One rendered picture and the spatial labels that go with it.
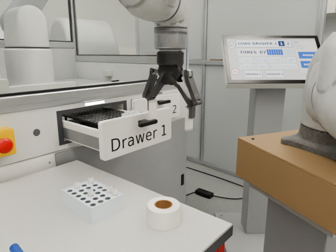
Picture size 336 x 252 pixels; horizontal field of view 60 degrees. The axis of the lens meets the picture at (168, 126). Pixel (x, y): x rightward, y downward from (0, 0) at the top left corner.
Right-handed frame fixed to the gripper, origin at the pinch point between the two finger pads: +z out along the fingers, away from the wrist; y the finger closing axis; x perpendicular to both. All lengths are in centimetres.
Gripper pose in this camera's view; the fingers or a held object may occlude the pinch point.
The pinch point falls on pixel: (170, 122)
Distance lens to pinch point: 84.8
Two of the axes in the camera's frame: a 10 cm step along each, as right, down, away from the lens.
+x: -6.5, 1.8, -7.4
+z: 0.0, 9.7, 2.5
